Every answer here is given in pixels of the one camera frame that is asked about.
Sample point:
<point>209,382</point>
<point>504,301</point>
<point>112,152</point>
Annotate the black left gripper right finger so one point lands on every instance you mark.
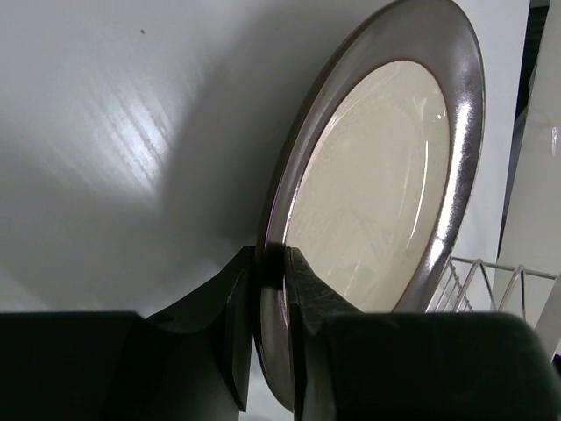
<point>310,302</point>

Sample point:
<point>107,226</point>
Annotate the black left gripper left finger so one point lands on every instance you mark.
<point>198,352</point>

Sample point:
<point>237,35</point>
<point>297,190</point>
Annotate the cream plate brown metallic rim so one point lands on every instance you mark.
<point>373,181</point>

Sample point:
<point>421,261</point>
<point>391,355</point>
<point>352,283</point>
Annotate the steel wire dish rack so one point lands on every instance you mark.
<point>467,285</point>

